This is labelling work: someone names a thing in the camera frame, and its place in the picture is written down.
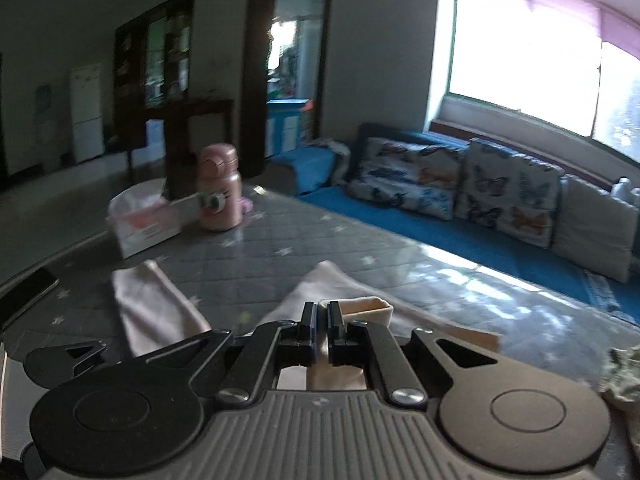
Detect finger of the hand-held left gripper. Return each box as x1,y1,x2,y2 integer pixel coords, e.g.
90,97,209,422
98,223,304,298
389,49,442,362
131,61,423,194
24,340,108,391

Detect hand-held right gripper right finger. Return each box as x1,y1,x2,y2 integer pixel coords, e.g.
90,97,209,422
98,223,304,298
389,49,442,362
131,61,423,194
327,301,507,406

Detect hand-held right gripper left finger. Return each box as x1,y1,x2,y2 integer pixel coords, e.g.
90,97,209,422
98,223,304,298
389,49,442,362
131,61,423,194
145,301,319,406

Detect light pink garment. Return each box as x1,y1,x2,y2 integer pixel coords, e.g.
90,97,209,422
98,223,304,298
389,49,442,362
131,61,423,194
111,259,502,392

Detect dark flat object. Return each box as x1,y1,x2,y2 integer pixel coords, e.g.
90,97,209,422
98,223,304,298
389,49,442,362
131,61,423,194
0,267,60,334

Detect blue sofa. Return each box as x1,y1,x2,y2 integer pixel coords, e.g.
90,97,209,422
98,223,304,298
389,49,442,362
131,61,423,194
270,122,640,327

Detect folded blue blanket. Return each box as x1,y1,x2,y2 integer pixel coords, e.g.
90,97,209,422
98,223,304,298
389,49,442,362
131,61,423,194
271,147,342,197

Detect white tissue box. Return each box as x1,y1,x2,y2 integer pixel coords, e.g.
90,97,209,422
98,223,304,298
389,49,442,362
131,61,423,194
107,178,184,259

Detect pink cartoon water bottle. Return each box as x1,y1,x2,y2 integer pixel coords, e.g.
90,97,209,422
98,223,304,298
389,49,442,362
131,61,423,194
195,143,245,233

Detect butterfly print cushion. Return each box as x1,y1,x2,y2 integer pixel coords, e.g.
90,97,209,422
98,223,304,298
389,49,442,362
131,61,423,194
347,136,469,221
454,138,566,250

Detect blue play fence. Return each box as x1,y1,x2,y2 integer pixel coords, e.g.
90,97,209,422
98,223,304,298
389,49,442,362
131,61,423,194
266,99,314,157

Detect dark wooden side table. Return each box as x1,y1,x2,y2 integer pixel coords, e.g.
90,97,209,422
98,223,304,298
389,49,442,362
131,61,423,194
164,98,235,202

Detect white refrigerator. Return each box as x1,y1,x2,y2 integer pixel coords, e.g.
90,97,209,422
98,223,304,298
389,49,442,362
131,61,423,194
68,62,106,164

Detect plain cream cushion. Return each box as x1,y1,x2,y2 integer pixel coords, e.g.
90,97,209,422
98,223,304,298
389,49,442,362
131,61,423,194
551,174,640,284

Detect green patterned cloth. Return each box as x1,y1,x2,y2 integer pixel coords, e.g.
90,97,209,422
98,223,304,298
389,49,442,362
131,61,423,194
599,347,640,417

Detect dark wooden glass cabinet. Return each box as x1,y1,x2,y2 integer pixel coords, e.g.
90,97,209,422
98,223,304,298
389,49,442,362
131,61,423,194
113,0,196,152

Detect white bottle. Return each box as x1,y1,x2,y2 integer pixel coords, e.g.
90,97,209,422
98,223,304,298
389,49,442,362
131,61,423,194
610,177,640,202

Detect large window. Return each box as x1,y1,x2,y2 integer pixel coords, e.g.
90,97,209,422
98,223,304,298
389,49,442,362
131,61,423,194
447,0,640,162

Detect purple roller blind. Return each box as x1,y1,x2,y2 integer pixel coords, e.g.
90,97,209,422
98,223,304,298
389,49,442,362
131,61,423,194
457,0,640,52

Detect dark door frame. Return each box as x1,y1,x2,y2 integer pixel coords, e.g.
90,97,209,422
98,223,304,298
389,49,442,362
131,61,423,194
242,0,335,167

